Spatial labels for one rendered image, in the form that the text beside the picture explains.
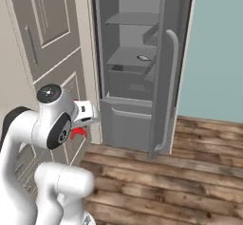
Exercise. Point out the tall beige cabinet door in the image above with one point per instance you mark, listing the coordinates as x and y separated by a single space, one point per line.
53 7

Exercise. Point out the grey fridge door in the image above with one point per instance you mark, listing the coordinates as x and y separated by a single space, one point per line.
163 77

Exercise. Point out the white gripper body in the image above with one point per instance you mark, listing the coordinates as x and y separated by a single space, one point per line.
95 115

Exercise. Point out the grey fridge shelf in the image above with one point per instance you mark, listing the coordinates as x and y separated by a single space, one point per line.
126 56
134 19

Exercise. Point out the grey fridge crisper drawer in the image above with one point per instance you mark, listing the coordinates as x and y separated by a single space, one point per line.
126 83

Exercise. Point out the grey freezer drawer front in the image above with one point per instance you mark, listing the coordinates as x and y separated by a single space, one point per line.
129 130

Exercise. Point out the red curved item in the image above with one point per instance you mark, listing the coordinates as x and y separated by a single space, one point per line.
75 133

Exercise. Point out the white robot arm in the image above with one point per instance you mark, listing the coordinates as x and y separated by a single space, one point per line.
22 134

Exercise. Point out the short beige cabinet door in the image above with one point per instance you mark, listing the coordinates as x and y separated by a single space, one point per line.
63 73

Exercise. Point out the grey white fish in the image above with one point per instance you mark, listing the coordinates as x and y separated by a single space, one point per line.
144 58

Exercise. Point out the grey fridge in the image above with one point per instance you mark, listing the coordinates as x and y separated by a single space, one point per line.
109 39

